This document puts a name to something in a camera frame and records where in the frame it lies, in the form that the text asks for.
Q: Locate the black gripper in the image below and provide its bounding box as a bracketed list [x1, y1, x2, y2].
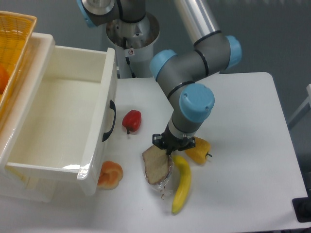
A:
[152, 128, 196, 155]

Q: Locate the toast slice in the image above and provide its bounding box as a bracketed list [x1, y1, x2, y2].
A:
[142, 145, 174, 200]

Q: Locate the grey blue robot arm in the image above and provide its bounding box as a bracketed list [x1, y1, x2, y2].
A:
[77, 0, 242, 154]

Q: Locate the yellow bell pepper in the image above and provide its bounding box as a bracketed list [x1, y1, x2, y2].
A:
[185, 137, 211, 165]

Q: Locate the yellow banana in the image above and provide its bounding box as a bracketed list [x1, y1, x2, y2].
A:
[172, 155, 192, 215]

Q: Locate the red bell pepper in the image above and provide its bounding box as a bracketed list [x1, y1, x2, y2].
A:
[122, 110, 142, 134]

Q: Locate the orange bread roll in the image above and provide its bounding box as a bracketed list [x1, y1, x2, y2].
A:
[97, 161, 123, 190]

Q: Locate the white plastic drawer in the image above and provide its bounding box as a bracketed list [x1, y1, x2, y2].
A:
[7, 46, 117, 196]

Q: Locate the black device at table edge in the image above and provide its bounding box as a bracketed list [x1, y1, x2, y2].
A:
[292, 197, 311, 223]

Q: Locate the white drawer cabinet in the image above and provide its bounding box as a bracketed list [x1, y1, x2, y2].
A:
[0, 33, 57, 202]

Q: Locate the orange fruit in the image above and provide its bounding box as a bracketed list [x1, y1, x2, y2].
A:
[0, 64, 10, 95]

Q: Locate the yellow woven basket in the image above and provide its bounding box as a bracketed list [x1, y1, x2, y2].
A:
[0, 11, 37, 115]

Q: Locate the black drawer handle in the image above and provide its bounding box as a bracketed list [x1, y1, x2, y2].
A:
[102, 100, 117, 142]

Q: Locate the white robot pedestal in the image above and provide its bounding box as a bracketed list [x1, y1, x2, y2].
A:
[106, 12, 160, 79]

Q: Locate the black cable on pedestal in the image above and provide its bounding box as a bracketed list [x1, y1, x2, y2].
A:
[122, 36, 137, 79]

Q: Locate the white metal frame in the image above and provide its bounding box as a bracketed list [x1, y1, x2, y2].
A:
[287, 84, 311, 130]

